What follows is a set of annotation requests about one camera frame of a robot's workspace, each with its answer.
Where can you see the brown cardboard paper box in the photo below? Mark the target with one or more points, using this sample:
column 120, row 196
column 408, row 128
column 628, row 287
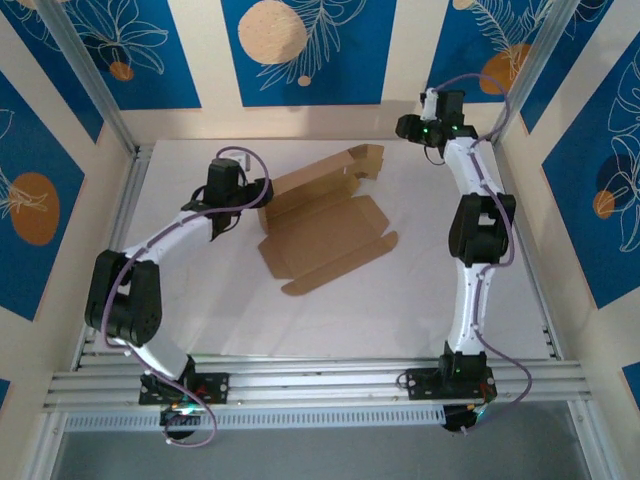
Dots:
column 320, row 230

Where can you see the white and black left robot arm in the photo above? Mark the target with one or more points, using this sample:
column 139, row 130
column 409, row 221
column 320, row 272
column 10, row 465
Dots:
column 170, row 235

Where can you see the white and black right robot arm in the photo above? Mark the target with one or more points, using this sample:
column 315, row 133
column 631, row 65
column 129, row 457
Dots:
column 470, row 165

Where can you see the aluminium frame post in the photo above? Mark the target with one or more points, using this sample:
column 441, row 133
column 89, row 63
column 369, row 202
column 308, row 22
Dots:
column 530, row 70
column 85, row 75

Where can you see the aluminium side rail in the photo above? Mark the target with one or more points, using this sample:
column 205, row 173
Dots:
column 552, row 345
column 132, row 190

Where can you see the aluminium cross frame rails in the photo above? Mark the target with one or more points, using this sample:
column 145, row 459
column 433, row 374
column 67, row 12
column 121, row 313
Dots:
column 320, row 380

